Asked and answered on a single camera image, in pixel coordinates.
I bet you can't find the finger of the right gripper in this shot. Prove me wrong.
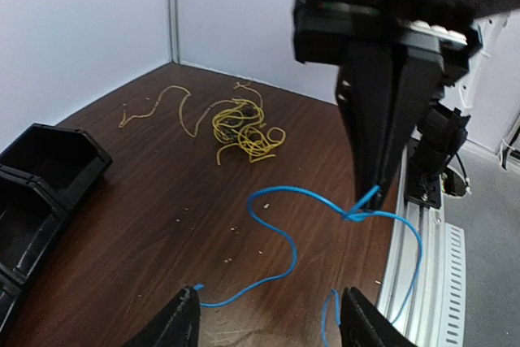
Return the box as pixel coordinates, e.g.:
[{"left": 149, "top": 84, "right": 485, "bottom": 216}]
[
  {"left": 336, "top": 41, "right": 397, "bottom": 201},
  {"left": 373, "top": 48, "right": 444, "bottom": 207}
]

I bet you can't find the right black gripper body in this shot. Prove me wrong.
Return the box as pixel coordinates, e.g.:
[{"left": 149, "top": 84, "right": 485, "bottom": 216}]
[{"left": 292, "top": 0, "right": 479, "bottom": 79}]

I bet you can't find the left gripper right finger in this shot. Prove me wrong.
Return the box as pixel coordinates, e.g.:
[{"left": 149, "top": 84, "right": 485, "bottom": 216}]
[{"left": 339, "top": 287, "right": 416, "bottom": 347}]

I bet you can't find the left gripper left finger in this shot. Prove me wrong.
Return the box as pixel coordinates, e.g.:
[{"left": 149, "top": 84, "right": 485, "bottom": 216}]
[{"left": 128, "top": 286, "right": 201, "bottom": 347}]

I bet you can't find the yellow cable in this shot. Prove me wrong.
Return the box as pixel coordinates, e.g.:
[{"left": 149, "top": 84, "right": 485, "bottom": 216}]
[
  {"left": 118, "top": 81, "right": 265, "bottom": 137},
  {"left": 210, "top": 97, "right": 286, "bottom": 167}
]

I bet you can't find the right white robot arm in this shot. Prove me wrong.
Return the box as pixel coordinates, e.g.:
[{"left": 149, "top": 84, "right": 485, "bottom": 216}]
[{"left": 292, "top": 0, "right": 519, "bottom": 210}]

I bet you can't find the black three-compartment bin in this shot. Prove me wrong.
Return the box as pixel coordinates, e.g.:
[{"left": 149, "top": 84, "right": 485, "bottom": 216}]
[{"left": 1, "top": 124, "right": 113, "bottom": 328}]

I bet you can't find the aluminium front rail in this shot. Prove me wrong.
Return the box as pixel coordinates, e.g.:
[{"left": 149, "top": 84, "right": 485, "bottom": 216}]
[{"left": 377, "top": 140, "right": 466, "bottom": 346}]

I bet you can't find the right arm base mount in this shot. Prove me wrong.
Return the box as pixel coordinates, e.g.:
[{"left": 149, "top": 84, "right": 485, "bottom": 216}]
[{"left": 404, "top": 135, "right": 472, "bottom": 210}]

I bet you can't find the right aluminium frame post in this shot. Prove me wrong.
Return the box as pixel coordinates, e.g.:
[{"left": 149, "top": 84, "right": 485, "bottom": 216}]
[{"left": 167, "top": 0, "right": 180, "bottom": 63}]

